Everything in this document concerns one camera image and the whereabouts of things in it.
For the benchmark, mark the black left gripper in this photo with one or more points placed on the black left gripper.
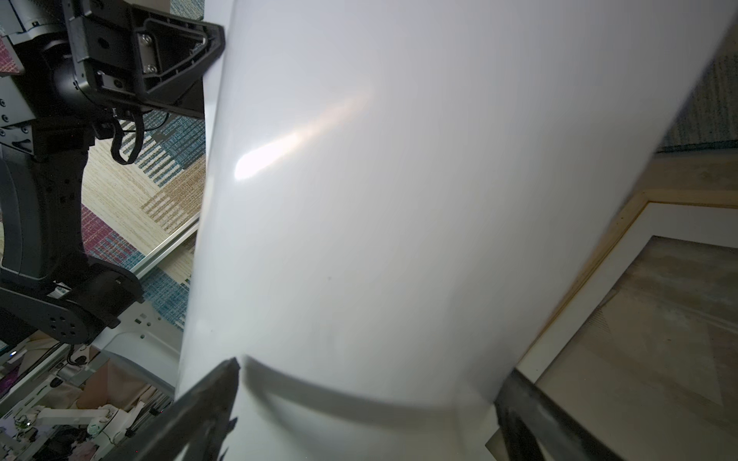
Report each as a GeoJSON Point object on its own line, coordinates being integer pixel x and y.
{"type": "Point", "coordinates": [114, 52]}

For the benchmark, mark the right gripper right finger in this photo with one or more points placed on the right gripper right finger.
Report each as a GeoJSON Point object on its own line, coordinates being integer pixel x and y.
{"type": "Point", "coordinates": [532, 424]}

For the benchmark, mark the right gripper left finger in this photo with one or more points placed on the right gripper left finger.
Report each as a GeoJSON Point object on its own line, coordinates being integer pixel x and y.
{"type": "Point", "coordinates": [195, 426]}

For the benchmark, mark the white bordered dark photo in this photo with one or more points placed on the white bordered dark photo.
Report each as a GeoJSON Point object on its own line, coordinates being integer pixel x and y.
{"type": "Point", "coordinates": [398, 195]}

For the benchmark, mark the light wooden picture frame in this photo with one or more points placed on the light wooden picture frame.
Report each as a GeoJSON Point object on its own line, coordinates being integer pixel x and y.
{"type": "Point", "coordinates": [628, 215]}

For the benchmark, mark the white photo mat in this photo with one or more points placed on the white photo mat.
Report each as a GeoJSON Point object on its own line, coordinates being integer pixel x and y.
{"type": "Point", "coordinates": [715, 226]}

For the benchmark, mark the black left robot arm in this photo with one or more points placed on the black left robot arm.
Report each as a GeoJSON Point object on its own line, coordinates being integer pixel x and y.
{"type": "Point", "coordinates": [48, 282]}

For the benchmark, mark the aluminium front rail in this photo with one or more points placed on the aluminium front rail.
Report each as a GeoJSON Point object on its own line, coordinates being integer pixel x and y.
{"type": "Point", "coordinates": [64, 402]}

